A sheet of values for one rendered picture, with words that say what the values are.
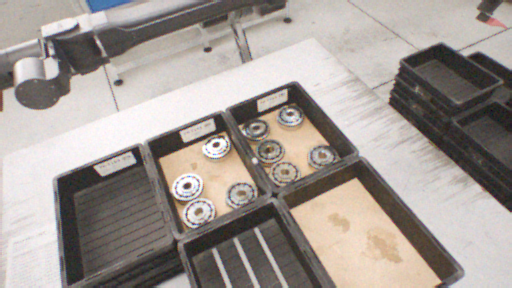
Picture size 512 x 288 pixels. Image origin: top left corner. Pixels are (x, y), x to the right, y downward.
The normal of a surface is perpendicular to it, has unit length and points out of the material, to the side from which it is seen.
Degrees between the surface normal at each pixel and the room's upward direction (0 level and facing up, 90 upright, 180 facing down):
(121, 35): 90
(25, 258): 0
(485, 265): 0
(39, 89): 90
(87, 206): 0
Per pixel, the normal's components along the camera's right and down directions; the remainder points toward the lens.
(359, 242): -0.09, -0.61
